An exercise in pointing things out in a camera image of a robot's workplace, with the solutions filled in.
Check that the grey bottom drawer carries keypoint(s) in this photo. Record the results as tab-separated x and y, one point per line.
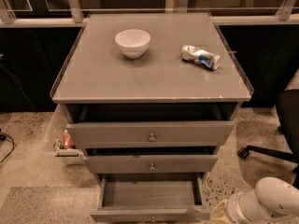
151	198

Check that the grey drawer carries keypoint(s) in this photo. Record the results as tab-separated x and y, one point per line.
152	161
151	198
150	134

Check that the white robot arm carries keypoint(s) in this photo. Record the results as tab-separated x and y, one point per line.
272	200

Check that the grey drawer cabinet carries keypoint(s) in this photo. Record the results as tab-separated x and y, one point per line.
100	84

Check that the grey top drawer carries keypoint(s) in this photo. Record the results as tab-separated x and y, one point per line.
150	134

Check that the grey middle drawer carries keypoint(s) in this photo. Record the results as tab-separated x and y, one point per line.
152	161

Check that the white ceramic bowl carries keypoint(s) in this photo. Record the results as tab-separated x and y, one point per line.
133	43

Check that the crumpled silver blue snack bag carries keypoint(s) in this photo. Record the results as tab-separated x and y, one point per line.
200	56

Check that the orange packet in bin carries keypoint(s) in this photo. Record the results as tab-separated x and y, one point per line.
68	143

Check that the clear plastic side bin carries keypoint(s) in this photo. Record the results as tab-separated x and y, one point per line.
53	140

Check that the black office chair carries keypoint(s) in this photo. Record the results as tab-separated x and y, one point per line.
287	107

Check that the metal window railing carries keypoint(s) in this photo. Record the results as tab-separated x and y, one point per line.
59	13

